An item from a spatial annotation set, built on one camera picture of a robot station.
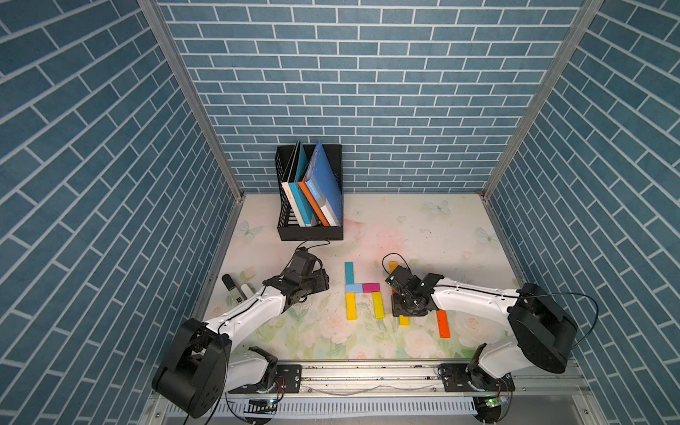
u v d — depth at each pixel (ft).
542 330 1.43
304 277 2.20
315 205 2.99
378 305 2.88
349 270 3.16
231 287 2.84
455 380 2.41
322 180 3.34
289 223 3.59
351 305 2.85
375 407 2.53
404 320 2.74
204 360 1.33
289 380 2.40
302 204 2.93
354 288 3.01
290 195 2.84
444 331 2.71
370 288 3.04
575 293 2.53
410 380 2.47
